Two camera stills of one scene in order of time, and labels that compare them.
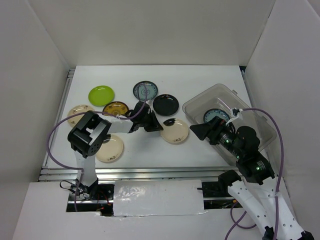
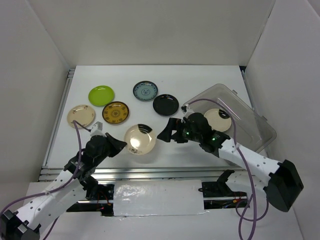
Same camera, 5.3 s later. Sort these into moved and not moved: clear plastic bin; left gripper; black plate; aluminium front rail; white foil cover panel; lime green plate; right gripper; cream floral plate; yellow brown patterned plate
Moved: right gripper; left gripper
Not moved: yellow brown patterned plate; white foil cover panel; cream floral plate; lime green plate; clear plastic bin; black plate; aluminium front rail
